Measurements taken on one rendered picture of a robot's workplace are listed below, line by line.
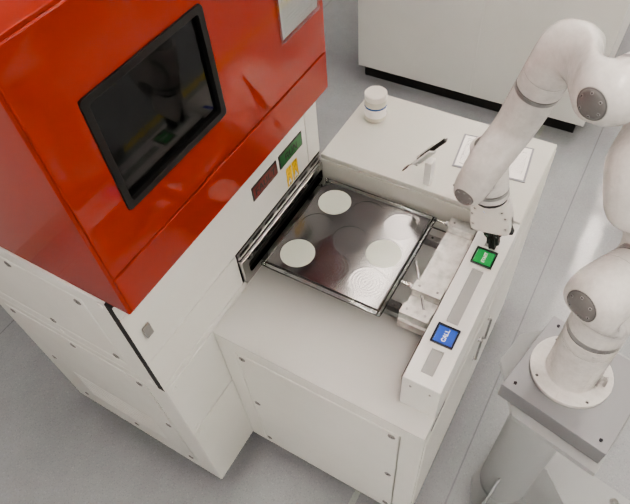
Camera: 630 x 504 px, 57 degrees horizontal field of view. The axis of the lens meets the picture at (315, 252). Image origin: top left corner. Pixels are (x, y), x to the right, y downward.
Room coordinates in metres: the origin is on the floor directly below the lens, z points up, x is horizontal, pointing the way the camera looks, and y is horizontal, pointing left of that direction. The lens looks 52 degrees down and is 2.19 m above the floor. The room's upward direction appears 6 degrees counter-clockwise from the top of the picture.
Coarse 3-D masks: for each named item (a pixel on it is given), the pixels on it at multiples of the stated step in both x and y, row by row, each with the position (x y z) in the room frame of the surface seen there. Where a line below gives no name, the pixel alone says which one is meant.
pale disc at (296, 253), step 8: (296, 240) 1.06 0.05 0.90; (304, 240) 1.05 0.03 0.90; (288, 248) 1.03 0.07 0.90; (296, 248) 1.03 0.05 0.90; (304, 248) 1.02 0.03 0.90; (312, 248) 1.02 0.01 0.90; (280, 256) 1.01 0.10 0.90; (288, 256) 1.00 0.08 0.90; (296, 256) 1.00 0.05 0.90; (304, 256) 1.00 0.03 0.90; (312, 256) 0.99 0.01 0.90; (288, 264) 0.97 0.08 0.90; (296, 264) 0.97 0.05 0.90; (304, 264) 0.97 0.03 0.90
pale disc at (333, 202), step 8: (328, 192) 1.23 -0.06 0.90; (336, 192) 1.23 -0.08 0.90; (344, 192) 1.22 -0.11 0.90; (320, 200) 1.20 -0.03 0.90; (328, 200) 1.20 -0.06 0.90; (336, 200) 1.19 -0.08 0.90; (344, 200) 1.19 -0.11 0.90; (320, 208) 1.17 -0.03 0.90; (328, 208) 1.16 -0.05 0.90; (336, 208) 1.16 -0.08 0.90; (344, 208) 1.16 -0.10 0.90
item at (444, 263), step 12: (444, 240) 1.01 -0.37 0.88; (456, 240) 1.01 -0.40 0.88; (468, 240) 1.00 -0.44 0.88; (444, 252) 0.97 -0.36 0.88; (456, 252) 0.97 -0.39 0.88; (432, 264) 0.93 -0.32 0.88; (444, 264) 0.93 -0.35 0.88; (456, 264) 0.93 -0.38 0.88; (432, 276) 0.89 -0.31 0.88; (444, 276) 0.89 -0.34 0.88; (444, 288) 0.85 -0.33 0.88; (408, 300) 0.83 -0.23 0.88; (420, 300) 0.82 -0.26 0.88; (432, 312) 0.78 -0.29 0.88; (408, 324) 0.75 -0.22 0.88
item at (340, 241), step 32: (320, 192) 1.23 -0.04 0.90; (352, 192) 1.22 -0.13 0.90; (320, 224) 1.11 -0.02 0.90; (352, 224) 1.09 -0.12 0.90; (384, 224) 1.08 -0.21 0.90; (416, 224) 1.07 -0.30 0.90; (320, 256) 0.99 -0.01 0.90; (352, 256) 0.98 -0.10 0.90; (352, 288) 0.87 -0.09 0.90; (384, 288) 0.86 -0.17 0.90
